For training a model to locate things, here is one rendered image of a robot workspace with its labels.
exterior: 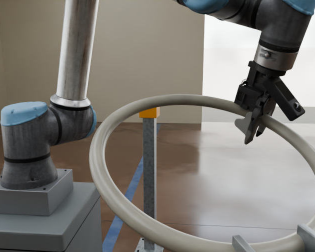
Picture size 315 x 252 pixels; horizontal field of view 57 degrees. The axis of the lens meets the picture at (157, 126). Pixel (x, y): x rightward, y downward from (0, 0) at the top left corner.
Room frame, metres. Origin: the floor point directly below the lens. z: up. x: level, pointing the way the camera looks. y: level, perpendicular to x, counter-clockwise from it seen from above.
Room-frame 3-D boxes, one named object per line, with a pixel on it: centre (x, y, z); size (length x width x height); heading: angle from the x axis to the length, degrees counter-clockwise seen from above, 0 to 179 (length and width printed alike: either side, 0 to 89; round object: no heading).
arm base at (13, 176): (1.00, 0.46, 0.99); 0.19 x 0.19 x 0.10
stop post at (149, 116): (1.96, 0.05, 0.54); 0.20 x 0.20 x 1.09; 79
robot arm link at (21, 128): (1.00, 0.46, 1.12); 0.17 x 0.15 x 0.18; 143
